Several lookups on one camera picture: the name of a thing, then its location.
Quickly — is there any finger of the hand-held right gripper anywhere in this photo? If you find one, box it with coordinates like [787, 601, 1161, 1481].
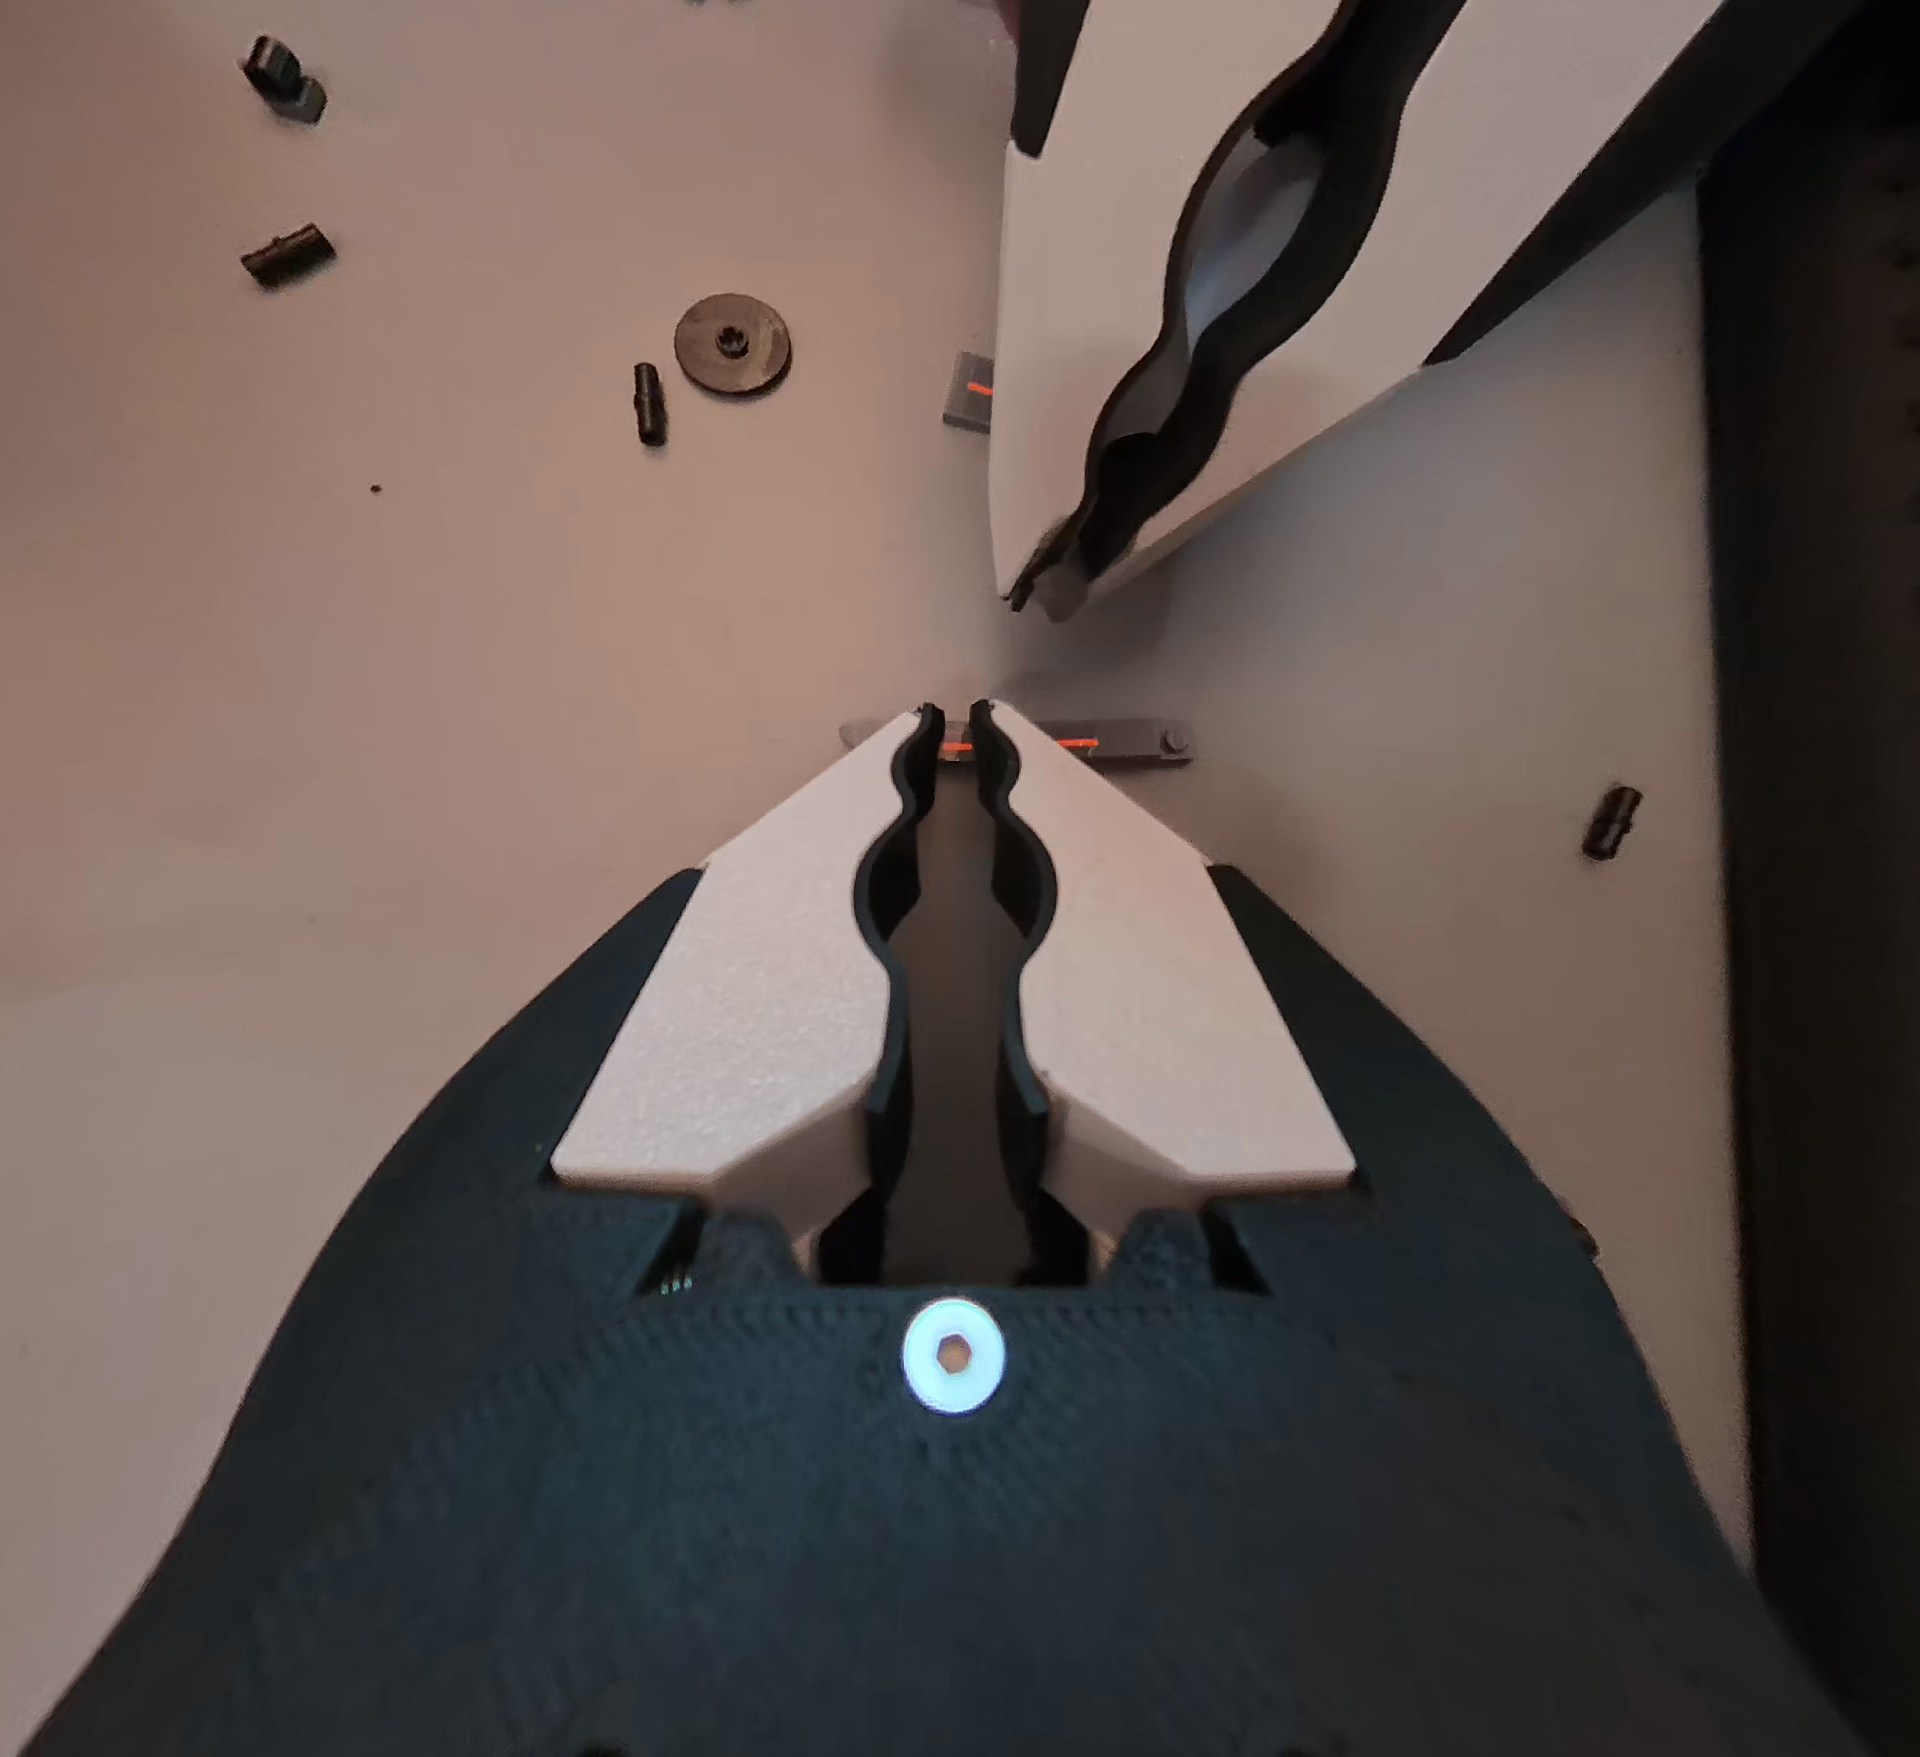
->
[995, 0, 1406, 612]
[1035, 0, 1738, 625]

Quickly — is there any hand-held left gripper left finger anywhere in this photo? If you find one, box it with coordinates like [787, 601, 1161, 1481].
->
[549, 705, 950, 1285]

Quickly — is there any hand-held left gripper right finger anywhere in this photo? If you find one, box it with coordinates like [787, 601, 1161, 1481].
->
[968, 699, 1362, 1285]

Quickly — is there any long grey orange-striped lego piece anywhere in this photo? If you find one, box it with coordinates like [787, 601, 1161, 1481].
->
[840, 714, 1198, 769]

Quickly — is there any black round lego disc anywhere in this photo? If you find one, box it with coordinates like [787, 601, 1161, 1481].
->
[674, 290, 796, 398]

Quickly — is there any black and grey lego piece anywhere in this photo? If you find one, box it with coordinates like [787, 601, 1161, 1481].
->
[241, 33, 328, 129]

